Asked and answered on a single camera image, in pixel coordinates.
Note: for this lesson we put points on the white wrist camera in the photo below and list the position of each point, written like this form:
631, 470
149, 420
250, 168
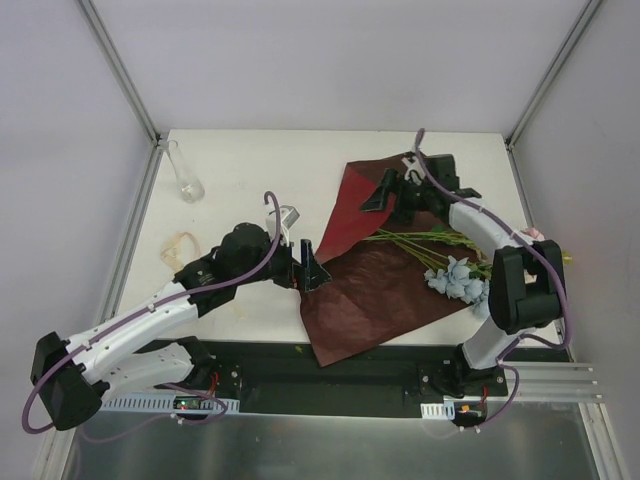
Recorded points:
288, 217
414, 171

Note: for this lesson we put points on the white slotted cable duct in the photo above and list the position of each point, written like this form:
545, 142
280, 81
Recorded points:
449, 409
170, 403

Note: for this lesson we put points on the clear glass flask vase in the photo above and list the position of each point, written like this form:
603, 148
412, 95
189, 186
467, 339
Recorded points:
191, 189

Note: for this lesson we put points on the aluminium frame post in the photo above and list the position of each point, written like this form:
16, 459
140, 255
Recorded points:
576, 32
118, 68

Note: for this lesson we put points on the aluminium frame post right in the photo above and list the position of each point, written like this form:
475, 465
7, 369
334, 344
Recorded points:
576, 32

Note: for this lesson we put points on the pink blossom flower stem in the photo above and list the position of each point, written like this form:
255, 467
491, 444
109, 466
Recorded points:
449, 237

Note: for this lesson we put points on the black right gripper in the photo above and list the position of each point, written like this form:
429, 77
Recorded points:
400, 191

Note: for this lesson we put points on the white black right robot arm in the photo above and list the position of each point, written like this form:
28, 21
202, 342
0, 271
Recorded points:
526, 290

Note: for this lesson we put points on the aluminium rail right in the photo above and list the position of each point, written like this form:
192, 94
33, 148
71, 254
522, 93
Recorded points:
554, 382

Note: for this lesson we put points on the white slotted cable duct right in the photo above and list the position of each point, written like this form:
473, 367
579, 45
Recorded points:
449, 409

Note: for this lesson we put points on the white slotted cable duct left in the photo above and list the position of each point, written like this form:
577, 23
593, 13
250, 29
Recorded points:
170, 403

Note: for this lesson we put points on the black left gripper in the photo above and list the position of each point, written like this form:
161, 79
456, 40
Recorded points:
298, 270

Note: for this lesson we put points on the blue hydrangea flower stem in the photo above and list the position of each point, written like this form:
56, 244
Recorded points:
456, 278

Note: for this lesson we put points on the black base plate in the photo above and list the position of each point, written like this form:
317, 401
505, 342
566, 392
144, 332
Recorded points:
286, 378

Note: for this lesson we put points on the aluminium frame post left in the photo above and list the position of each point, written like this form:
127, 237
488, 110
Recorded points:
118, 68

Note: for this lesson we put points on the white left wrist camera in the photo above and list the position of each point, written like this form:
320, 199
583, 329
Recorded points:
288, 217

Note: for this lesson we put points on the cream ribbon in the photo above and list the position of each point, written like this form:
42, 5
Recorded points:
179, 250

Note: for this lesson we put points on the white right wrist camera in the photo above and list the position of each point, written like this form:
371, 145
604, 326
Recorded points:
414, 171

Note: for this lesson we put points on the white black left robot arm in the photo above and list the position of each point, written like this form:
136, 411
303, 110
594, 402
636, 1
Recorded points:
74, 377

